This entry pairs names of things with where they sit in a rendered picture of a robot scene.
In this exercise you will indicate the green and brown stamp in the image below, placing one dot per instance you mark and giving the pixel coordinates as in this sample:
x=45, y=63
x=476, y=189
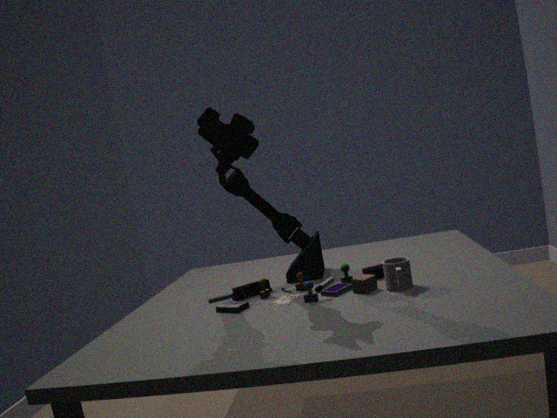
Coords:
x=347, y=279

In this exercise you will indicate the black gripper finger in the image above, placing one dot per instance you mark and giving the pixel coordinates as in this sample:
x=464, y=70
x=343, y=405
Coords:
x=240, y=137
x=210, y=119

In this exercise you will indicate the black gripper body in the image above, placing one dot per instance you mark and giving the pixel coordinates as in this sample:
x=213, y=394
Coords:
x=227, y=136

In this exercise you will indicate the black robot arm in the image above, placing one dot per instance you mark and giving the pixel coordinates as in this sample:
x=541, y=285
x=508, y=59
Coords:
x=238, y=185

